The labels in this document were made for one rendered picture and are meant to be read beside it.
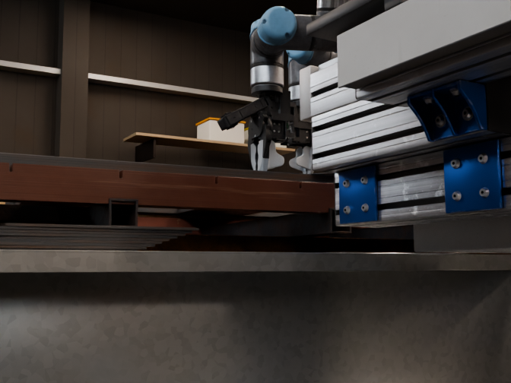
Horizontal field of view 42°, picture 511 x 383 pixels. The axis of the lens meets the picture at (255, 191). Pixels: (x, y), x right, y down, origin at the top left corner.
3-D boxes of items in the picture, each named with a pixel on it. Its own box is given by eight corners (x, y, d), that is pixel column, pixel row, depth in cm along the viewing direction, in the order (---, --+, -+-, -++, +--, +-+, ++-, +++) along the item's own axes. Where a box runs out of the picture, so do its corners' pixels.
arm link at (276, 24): (314, 4, 136) (303, 24, 146) (260, 1, 134) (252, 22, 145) (315, 42, 135) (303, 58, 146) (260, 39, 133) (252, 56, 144)
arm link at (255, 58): (252, 14, 145) (247, 28, 153) (252, 62, 144) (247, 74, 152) (287, 16, 146) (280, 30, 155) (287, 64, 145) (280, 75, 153)
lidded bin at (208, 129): (230, 149, 845) (230, 128, 849) (246, 144, 809) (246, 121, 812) (194, 146, 820) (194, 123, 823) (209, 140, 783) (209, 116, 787)
